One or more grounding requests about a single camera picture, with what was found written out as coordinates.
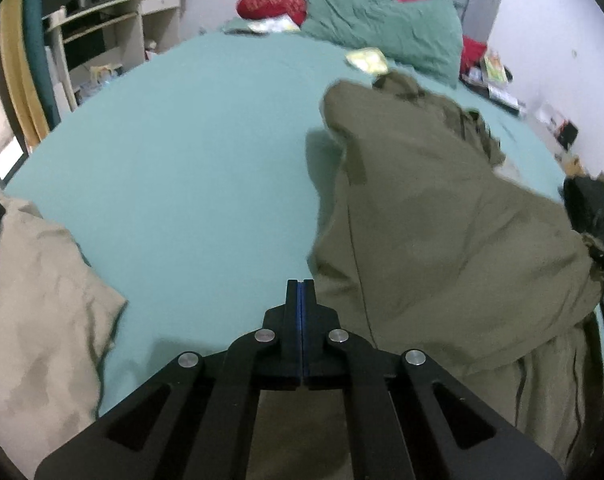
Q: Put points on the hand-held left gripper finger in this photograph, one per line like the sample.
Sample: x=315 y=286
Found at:
x=299 y=330
x=304 y=330

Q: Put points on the olive green garment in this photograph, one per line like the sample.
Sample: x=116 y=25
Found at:
x=432 y=210

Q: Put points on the bed with teal sheet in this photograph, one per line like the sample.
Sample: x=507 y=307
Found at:
x=181 y=160

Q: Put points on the beige garment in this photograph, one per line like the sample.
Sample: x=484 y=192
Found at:
x=41 y=310

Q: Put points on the pale printed packet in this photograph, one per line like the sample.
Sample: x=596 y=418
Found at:
x=274 y=25

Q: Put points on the teal pillow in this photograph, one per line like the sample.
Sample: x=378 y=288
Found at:
x=382 y=20

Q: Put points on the small black box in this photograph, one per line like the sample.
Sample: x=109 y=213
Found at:
x=567 y=136

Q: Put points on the pale wooden shelf unit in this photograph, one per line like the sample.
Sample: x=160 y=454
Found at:
x=156 y=5

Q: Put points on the grey padded headboard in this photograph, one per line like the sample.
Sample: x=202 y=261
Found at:
x=474 y=5

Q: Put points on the yellow curtain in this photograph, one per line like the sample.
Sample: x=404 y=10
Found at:
x=19 y=70

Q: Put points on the teal curtain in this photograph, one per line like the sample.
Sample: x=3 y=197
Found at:
x=36 y=35

